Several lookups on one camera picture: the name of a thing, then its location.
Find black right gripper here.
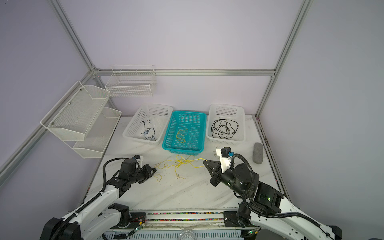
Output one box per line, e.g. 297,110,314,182
202,157,248,197

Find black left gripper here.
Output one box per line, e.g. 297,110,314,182
129,164,155,185

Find cable bundle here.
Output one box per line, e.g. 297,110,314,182
153,154,208,183

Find blue cable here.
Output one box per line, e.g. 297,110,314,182
140,119,157,141

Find black cable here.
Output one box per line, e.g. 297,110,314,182
210,118,240,139

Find yellow cable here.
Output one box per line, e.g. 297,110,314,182
175,128,189,144

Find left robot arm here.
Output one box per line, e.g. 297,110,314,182
40,155,157,240

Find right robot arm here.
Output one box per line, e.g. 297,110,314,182
203,153,343,240

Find teal plastic basket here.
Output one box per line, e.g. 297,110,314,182
162,111,207,156

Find white plastic basket right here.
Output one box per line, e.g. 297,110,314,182
206,104,246,145

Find white plastic basket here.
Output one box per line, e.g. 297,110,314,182
123,104,173,145
206,104,246,145

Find grey oval stone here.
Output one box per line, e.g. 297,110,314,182
253,143,264,165

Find white plastic basket left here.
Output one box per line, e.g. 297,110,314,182
123,104,173,145

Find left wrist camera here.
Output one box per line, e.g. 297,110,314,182
133,155,144,168

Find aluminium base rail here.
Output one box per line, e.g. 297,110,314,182
101,206,307,240

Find white mesh wall shelf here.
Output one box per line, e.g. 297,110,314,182
40,81,122,159

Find white wire wall basket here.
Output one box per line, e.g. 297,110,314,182
106,65,157,98

